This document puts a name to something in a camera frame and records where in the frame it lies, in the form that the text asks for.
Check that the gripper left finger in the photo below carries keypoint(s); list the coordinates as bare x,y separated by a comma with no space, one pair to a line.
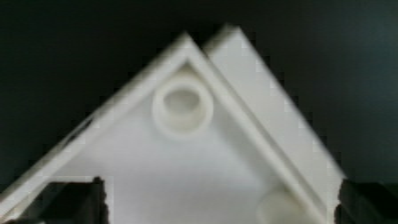
69,204

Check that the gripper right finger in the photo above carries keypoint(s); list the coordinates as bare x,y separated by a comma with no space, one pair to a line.
368,203

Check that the white right fence bar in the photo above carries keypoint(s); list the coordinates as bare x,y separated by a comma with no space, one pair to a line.
261,94

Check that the white square tabletop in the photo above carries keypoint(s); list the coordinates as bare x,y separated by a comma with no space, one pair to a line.
174,146

